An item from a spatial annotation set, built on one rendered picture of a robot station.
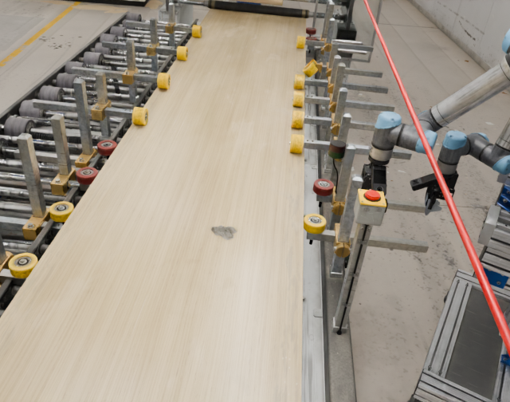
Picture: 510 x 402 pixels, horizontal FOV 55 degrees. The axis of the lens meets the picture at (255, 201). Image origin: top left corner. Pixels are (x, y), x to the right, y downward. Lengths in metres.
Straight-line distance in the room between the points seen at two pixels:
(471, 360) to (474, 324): 0.23
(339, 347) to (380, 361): 0.95
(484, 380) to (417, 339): 0.45
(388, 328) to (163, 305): 1.56
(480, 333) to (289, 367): 1.45
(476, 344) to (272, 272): 1.28
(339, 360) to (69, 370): 0.78
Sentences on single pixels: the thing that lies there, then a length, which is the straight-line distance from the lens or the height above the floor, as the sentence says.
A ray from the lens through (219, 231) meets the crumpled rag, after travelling 1.68.
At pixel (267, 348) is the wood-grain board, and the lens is 1.34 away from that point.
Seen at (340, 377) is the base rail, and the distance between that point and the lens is 1.58.
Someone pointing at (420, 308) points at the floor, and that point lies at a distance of 2.91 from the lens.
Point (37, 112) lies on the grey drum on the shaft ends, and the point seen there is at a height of 0.82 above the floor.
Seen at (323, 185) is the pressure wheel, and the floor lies 0.90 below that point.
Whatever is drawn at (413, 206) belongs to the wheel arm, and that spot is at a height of 0.86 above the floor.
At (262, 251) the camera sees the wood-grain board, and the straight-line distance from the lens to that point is 1.61.
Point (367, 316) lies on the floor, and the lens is 2.76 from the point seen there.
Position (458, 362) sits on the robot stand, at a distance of 2.44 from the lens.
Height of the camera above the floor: 1.94
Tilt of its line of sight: 34 degrees down
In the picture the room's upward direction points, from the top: 5 degrees clockwise
